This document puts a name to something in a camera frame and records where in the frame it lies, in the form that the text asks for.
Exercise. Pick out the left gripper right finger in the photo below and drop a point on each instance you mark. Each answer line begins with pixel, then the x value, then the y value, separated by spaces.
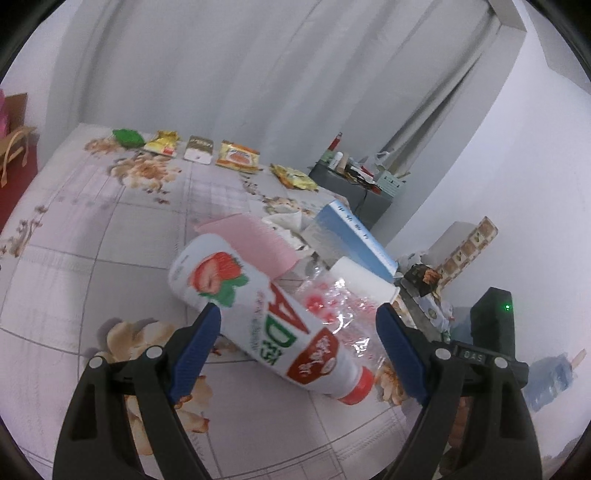
pixel 499 440

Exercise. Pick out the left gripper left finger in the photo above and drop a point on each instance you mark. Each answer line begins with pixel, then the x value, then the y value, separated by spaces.
pixel 96 440

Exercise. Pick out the floral clear plastic bag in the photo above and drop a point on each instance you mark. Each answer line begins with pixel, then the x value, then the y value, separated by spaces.
pixel 330 298

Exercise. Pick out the white paper cup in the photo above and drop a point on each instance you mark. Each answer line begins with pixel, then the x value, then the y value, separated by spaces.
pixel 363 283

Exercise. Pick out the blue white tissue box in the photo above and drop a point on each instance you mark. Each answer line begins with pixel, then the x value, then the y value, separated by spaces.
pixel 335 233

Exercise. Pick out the strawberry AD milk bottle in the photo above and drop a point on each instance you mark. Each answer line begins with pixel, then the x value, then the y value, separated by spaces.
pixel 265 322

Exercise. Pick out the pink mesh sponge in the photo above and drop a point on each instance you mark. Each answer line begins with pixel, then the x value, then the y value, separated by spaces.
pixel 256 243

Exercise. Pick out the white box on floor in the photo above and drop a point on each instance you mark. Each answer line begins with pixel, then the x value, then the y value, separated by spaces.
pixel 440 312

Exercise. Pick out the blue water jug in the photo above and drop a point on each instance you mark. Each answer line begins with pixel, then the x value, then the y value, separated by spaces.
pixel 549 377

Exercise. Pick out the patterned rolled tablecloth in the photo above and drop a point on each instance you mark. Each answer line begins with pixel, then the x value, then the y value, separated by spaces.
pixel 468 250

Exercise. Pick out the dark snack bag on floor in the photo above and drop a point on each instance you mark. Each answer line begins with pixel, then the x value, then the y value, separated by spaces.
pixel 421 280

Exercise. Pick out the grey cabinet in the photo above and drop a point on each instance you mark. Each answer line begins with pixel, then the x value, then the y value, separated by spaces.
pixel 366 199

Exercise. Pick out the green mesh basket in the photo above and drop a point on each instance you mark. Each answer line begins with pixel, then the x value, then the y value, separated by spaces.
pixel 389 183

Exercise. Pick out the floral vinyl tablecloth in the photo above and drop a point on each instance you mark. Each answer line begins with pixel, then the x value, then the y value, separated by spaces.
pixel 84 261

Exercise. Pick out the white crumpled tissue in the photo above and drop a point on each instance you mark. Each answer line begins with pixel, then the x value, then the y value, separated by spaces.
pixel 290 226

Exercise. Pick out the white small bottle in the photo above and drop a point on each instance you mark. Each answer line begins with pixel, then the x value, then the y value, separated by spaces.
pixel 335 160

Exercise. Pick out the yellow crumpled packet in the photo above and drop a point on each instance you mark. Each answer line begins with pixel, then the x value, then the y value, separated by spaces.
pixel 293 179

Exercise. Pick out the red thermos bottle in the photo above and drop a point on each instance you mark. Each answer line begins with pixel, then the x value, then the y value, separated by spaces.
pixel 335 143

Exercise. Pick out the red gift bag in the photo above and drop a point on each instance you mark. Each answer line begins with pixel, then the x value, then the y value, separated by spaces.
pixel 18 168

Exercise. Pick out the orange noodle packet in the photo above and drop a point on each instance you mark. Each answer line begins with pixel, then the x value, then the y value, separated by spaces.
pixel 236 157

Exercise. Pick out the green small packet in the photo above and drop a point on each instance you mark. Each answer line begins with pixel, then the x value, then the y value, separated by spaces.
pixel 128 139

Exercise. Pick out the yellow snack packet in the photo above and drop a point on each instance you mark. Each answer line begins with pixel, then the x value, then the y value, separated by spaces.
pixel 163 143

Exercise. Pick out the olive white packet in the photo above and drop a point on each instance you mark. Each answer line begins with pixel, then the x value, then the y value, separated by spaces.
pixel 199 150

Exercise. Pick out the white curtain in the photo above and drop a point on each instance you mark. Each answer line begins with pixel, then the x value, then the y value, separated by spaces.
pixel 282 77

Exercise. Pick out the brown cardboard box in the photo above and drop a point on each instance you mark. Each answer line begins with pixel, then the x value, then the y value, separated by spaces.
pixel 12 114

